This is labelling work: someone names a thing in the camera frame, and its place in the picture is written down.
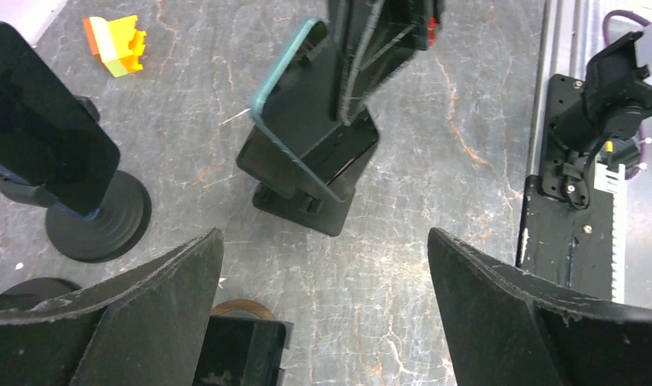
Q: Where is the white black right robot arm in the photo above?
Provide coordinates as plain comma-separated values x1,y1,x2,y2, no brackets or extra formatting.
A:
329,1,652,158

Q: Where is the light blue toothed rail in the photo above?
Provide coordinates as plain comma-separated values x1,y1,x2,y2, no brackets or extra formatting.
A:
594,162,628,304

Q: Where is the grey stand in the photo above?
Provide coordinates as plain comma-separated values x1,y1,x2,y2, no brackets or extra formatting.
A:
211,299,276,321

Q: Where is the yellow orange toy block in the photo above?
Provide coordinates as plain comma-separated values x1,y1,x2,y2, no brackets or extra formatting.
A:
82,14,147,78

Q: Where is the black round base phone stand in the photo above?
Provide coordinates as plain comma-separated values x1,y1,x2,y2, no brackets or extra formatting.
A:
0,96,152,263

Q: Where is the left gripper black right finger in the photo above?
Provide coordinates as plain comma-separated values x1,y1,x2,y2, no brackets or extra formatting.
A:
428,228,652,385

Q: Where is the blue edged black phone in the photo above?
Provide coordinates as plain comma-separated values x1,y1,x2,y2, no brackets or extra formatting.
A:
0,21,120,218

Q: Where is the black folding phone stand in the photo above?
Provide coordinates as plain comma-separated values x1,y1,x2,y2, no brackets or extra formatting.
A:
236,122,379,236

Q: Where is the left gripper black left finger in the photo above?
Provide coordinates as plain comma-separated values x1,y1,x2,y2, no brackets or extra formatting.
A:
0,228,223,385

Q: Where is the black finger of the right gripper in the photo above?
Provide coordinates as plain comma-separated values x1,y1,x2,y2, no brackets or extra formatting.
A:
326,0,353,48
336,0,444,125

